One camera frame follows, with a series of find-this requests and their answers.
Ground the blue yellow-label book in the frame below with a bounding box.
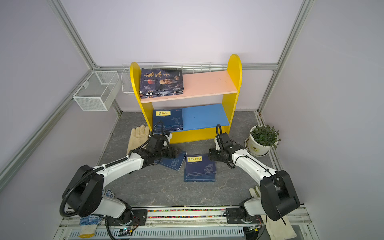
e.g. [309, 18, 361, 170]
[159, 151, 187, 171]
[154, 127, 183, 134]

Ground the purple book with old man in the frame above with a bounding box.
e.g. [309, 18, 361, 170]
[140, 92, 183, 99]

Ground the dark wolf cover book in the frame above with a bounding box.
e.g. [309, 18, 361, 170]
[140, 90, 184, 94]

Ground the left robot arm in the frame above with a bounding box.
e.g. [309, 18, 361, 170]
[59, 121, 177, 225]

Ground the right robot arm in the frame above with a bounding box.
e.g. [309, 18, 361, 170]
[209, 124, 301, 223]

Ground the beige work glove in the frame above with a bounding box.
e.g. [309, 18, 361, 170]
[127, 125, 150, 156]

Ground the potted green plant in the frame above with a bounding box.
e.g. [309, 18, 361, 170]
[245, 125, 281, 157]

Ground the yellow wooden bookshelf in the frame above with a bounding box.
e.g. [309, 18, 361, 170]
[129, 54, 243, 144]

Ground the white mesh basket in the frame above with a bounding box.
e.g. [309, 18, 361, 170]
[73, 71, 122, 112]

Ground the white cloth glove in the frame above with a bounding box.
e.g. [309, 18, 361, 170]
[244, 186, 298, 240]

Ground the blue knit glove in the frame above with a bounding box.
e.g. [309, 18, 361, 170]
[78, 215, 103, 239]

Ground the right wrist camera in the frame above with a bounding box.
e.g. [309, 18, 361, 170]
[214, 136, 221, 152]

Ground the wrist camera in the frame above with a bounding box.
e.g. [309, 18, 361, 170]
[214, 136, 221, 152]
[164, 133, 173, 143]

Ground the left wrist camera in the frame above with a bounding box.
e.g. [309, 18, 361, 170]
[164, 133, 173, 143]

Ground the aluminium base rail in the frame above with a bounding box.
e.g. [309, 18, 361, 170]
[53, 204, 319, 240]

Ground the white wire rack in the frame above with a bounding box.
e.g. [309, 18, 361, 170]
[121, 62, 213, 95]

